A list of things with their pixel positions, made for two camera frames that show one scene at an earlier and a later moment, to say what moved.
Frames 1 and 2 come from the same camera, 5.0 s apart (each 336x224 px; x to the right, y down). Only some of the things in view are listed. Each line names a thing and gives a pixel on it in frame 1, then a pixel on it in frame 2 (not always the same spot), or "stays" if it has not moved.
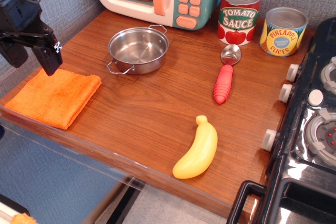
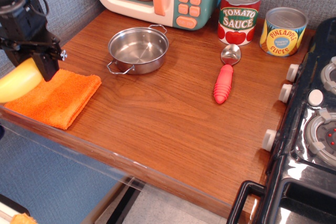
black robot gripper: [22, 27] stays
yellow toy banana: [202, 152] -> [22, 79]
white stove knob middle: [285, 92] stays
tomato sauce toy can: [239, 9] stays
